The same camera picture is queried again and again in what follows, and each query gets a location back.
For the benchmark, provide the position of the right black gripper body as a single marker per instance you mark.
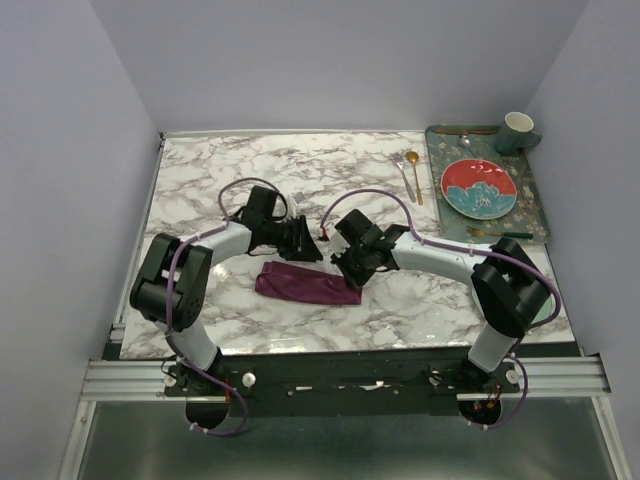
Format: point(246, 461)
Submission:
point(356, 269)

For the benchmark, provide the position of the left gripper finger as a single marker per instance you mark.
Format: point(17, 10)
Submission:
point(302, 233)
point(306, 254)

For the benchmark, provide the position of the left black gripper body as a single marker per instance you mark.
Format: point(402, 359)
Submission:
point(288, 236)

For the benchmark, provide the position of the purple cloth napkin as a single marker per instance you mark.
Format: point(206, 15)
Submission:
point(287, 282)

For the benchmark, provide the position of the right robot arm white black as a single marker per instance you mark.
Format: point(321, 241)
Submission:
point(509, 289)

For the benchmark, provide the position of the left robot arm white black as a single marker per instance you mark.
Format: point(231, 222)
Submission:
point(170, 286)

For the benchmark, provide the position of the silver fork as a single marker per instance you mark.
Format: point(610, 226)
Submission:
point(398, 161)

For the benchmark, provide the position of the gold spoon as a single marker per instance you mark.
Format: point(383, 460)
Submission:
point(413, 158)

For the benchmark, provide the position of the red and teal plate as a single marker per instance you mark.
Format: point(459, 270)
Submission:
point(478, 189)

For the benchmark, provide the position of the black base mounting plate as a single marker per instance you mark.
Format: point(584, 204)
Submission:
point(436, 381)

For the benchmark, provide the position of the silver spoon on placemat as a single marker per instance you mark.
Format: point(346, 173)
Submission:
point(465, 143)

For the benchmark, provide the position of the gold knife on placemat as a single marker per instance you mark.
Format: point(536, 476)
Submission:
point(465, 131)

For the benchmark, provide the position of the light green plate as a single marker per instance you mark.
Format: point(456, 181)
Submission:
point(544, 312)

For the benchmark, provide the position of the dark teal mug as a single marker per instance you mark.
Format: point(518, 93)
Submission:
point(516, 132)

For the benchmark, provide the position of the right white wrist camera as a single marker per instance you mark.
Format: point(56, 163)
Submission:
point(339, 247)

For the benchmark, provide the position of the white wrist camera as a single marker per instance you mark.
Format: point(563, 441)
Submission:
point(293, 202)
point(339, 247)

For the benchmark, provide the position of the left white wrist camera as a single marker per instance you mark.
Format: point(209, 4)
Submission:
point(293, 202)

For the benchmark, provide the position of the green handled knife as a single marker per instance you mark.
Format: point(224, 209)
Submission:
point(476, 232)

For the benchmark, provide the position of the aluminium frame rail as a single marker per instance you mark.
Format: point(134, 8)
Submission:
point(573, 389)

